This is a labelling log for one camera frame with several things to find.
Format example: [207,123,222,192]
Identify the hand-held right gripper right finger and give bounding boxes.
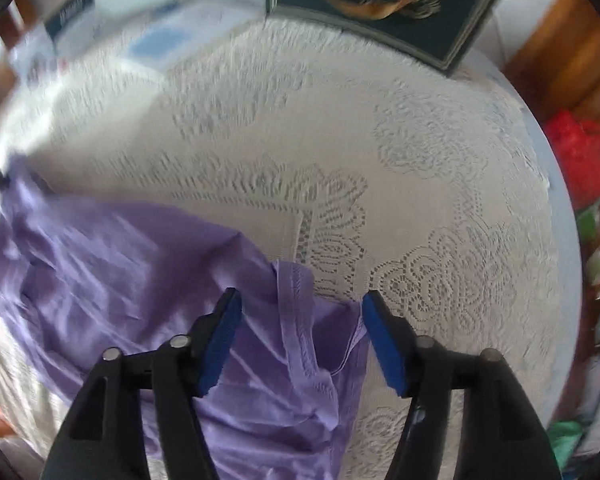
[361,290,564,480]

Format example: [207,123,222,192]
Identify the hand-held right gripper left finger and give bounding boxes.
[41,287,244,480]

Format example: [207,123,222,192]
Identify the purple garment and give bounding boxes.
[0,155,373,480]

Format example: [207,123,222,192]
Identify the tea set box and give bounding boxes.
[10,0,98,86]

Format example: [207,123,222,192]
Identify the green plastic bag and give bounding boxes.
[549,419,585,467]

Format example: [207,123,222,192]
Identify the grey under cloth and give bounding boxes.
[517,95,583,411]

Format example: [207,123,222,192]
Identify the cream lace tablecloth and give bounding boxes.
[0,17,556,480]

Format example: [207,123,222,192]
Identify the white booklet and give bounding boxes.
[122,7,206,73]

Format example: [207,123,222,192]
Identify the red plastic bag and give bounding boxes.
[544,110,600,207]

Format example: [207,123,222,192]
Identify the black gift box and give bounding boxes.
[266,0,506,78]

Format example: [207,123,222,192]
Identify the wooden wall panel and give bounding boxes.
[0,0,38,51]
[505,0,600,126]

